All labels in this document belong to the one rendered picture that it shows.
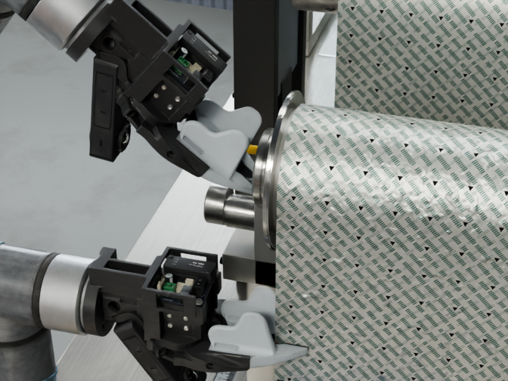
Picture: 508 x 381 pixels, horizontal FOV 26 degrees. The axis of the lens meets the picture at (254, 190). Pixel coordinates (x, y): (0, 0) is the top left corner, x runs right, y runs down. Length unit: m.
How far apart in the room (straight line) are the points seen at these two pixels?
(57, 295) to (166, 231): 0.51
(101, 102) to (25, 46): 3.30
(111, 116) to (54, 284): 0.17
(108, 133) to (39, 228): 2.18
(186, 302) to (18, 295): 0.17
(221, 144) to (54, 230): 2.23
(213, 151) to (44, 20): 0.19
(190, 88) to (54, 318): 0.27
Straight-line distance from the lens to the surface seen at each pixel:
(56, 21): 0.97
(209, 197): 1.08
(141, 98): 0.98
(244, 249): 1.10
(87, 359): 1.35
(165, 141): 0.98
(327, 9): 1.18
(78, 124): 3.72
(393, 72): 1.14
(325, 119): 0.96
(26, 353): 1.14
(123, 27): 0.97
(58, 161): 3.52
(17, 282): 1.08
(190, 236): 1.54
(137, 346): 1.07
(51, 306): 1.07
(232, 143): 0.98
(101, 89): 1.01
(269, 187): 0.94
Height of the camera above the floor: 1.77
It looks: 32 degrees down
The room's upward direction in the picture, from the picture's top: straight up
